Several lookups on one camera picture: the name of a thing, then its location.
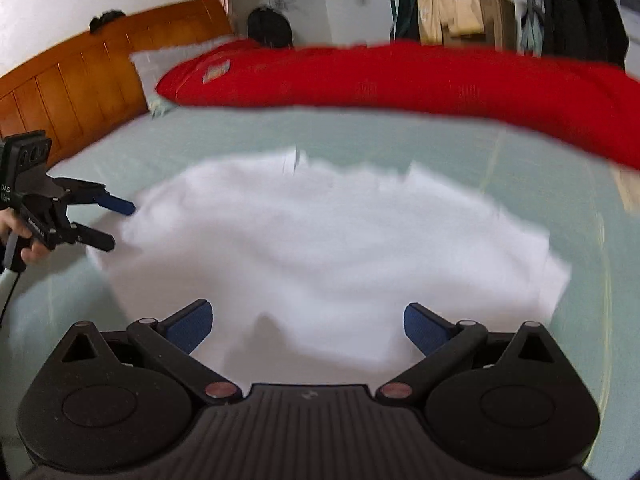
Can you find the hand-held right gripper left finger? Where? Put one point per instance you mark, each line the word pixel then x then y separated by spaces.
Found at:
pixel 192 327

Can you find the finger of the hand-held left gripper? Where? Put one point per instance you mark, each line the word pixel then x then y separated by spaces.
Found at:
pixel 90 240
pixel 120 206

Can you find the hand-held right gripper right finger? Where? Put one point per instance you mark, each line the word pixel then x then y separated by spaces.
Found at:
pixel 424 330

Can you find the white printed t-shirt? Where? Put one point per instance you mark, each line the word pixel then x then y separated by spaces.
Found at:
pixel 325 250

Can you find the beige hanging clothes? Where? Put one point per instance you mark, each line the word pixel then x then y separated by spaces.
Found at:
pixel 457 15

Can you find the person's left hand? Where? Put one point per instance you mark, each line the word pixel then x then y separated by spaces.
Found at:
pixel 30 255

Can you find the wooden headboard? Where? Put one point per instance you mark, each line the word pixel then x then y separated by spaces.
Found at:
pixel 75 85

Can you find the pale checked pillow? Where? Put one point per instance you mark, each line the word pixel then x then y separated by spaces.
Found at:
pixel 147 72

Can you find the small black cloth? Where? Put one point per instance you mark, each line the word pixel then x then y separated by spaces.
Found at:
pixel 106 20

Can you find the black round bag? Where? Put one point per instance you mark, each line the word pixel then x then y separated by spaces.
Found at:
pixel 270 27

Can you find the red quilt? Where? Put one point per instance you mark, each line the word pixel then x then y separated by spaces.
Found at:
pixel 400 80

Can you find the pale teal garment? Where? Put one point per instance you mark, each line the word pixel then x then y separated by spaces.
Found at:
pixel 532 30

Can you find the dark green rack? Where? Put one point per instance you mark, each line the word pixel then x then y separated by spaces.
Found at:
pixel 405 10

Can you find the black jacket with round badge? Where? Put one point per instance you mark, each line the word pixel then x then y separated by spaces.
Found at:
pixel 580 20

